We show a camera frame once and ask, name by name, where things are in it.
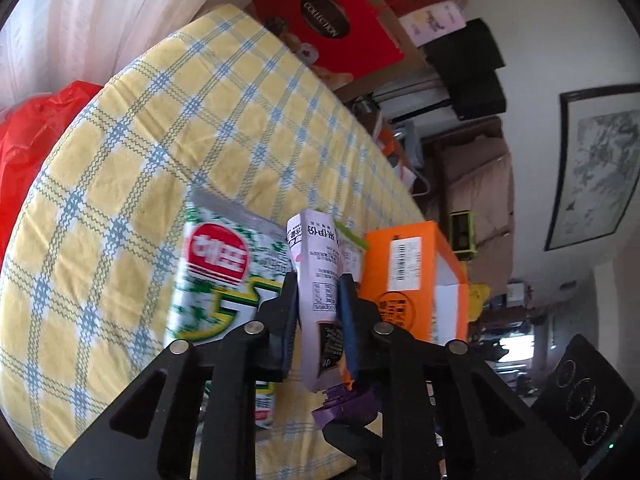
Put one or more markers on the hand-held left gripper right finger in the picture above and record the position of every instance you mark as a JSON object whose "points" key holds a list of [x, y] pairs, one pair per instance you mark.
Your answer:
{"points": [[348, 320]]}

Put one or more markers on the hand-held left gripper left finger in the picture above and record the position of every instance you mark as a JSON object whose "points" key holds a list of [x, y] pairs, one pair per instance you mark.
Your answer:
{"points": [[287, 310]]}

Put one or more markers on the orange cardboard box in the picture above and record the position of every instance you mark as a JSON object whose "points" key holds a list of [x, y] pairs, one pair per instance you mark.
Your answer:
{"points": [[425, 320]]}

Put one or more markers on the green white seaweed packet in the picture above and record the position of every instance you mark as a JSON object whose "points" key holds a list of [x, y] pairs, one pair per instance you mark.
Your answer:
{"points": [[220, 280]]}

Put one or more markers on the yellow plastic bag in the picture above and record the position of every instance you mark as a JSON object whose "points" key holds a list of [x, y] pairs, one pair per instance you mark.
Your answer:
{"points": [[477, 302]]}

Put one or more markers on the orange plastic part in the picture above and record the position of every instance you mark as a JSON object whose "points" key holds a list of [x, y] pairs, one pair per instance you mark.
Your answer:
{"points": [[389, 140]]}

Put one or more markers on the brown sofa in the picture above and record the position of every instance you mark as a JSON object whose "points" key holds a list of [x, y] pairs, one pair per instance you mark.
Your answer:
{"points": [[450, 160]]}

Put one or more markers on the beige sofa cushion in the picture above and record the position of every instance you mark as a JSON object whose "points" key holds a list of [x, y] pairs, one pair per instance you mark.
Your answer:
{"points": [[485, 185]]}

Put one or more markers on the yellow plaid tablecloth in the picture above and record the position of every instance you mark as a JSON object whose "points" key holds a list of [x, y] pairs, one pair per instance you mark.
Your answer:
{"points": [[150, 135]]}

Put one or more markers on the black speaker on stand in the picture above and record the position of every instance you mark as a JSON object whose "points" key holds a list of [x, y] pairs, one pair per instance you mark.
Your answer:
{"points": [[477, 95], [465, 47]]}

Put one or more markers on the red chocolate gift box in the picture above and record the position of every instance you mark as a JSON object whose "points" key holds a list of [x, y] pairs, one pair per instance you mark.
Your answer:
{"points": [[350, 35]]}

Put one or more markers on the brown cardboard box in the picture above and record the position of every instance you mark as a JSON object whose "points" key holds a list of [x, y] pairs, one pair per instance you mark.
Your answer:
{"points": [[400, 30]]}

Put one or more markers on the red plastic bag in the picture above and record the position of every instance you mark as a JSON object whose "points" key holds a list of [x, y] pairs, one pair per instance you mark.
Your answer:
{"points": [[30, 135]]}

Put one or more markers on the white sheer curtain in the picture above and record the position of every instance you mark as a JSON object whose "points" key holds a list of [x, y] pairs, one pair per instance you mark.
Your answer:
{"points": [[100, 10]]}

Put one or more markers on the framed wall picture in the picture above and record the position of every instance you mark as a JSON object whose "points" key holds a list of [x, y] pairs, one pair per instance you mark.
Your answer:
{"points": [[595, 165]]}

